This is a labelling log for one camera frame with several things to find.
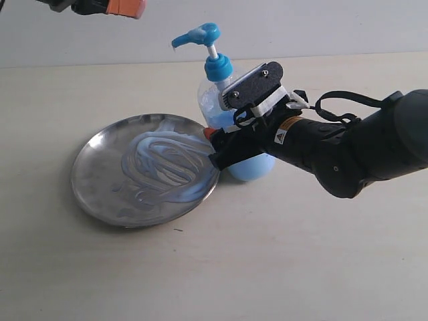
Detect blue soap pump bottle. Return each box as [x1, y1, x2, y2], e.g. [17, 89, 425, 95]
[171, 23, 275, 181]

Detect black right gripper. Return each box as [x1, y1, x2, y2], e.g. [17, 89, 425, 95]
[203, 106, 301, 171]

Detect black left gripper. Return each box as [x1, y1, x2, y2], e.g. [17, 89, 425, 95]
[37, 0, 146, 19]

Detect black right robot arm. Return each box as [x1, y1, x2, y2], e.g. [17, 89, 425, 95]
[204, 89, 427, 199]

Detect pale blue soap puddle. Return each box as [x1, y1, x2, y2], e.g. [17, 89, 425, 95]
[114, 125, 219, 207]

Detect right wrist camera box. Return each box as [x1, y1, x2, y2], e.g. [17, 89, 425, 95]
[219, 62, 288, 118]

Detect round stainless steel plate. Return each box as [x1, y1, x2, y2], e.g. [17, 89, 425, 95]
[70, 113, 214, 228]

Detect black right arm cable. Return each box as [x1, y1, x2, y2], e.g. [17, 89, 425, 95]
[312, 90, 384, 124]

